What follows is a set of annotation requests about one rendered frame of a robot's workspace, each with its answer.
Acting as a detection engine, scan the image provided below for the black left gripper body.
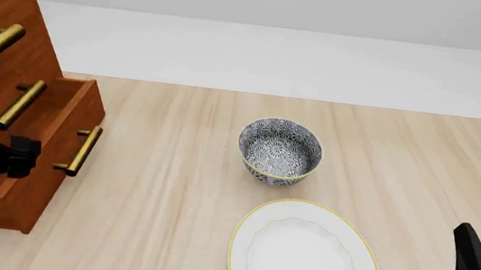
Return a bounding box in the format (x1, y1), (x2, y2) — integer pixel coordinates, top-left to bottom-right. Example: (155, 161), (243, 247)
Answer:
(3, 134), (44, 182)

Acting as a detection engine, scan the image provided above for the mid-length brass drawer handle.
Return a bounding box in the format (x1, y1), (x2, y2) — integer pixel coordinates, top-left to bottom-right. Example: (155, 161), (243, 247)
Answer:
(0, 75), (49, 136)

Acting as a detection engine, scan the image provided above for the white plate with yellow rim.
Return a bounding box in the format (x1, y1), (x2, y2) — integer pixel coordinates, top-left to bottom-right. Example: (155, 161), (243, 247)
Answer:
(227, 191), (392, 270)

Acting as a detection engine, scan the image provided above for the small wooden drawer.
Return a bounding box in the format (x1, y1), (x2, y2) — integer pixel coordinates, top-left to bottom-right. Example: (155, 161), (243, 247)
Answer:
(0, 69), (110, 243)

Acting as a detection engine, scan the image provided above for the patterned black and white bowl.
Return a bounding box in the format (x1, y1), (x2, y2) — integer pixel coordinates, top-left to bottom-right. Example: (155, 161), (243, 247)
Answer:
(233, 113), (328, 192)

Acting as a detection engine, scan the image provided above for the short brass drawer handle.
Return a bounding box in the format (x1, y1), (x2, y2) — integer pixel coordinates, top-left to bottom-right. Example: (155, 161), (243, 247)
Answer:
(51, 119), (106, 182)

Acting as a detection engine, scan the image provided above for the large wooden drawer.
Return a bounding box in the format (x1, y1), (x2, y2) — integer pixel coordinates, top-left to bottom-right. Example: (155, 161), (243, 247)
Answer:
(0, 0), (73, 94)

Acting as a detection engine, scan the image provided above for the mid-sized wooden drawer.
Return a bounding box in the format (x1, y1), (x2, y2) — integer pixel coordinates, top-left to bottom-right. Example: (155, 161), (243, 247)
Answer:
(0, 49), (79, 191)

